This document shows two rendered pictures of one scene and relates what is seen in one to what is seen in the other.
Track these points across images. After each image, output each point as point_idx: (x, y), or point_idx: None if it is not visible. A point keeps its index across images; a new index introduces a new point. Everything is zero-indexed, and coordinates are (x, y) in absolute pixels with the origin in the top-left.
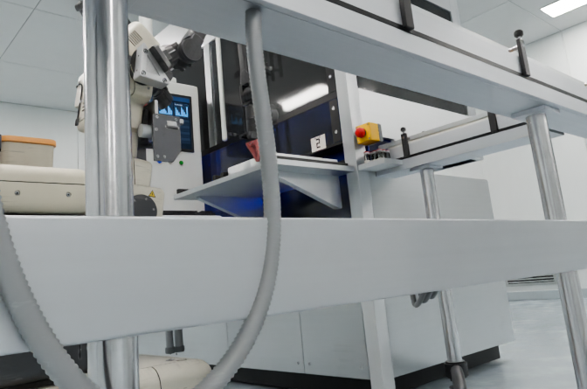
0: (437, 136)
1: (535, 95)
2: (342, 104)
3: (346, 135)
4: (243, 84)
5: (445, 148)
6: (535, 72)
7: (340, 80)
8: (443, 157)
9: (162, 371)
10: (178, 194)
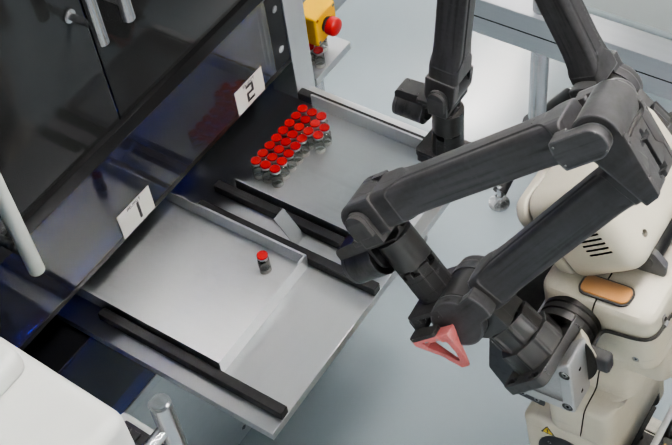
0: None
1: None
2: None
3: (297, 44)
4: (461, 80)
5: None
6: None
7: None
8: None
9: (658, 421)
10: (288, 414)
